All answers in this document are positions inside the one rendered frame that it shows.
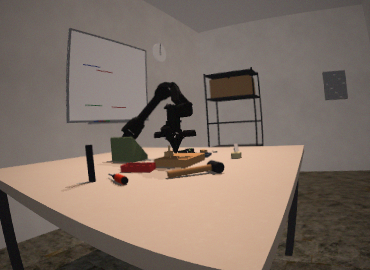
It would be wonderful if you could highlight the red tray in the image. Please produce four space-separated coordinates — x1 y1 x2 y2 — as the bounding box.
120 162 156 172

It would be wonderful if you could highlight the black flat bar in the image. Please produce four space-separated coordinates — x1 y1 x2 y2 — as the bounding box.
85 145 96 182

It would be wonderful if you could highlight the light brown wooden board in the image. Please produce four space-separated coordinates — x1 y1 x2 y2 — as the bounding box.
154 153 205 168

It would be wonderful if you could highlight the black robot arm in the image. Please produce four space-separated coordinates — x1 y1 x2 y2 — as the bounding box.
121 82 193 140

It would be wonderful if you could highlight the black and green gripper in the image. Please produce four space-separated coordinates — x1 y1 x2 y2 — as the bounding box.
154 118 196 153

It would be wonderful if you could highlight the red-handled screwdriver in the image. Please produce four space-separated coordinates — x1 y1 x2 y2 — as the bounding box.
109 173 128 185

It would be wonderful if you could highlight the black spring clamp with green grips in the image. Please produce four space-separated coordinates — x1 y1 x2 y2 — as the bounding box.
178 148 194 153

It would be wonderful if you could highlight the black mallet with wooden handle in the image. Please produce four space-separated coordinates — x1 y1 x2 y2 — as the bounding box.
167 160 225 178

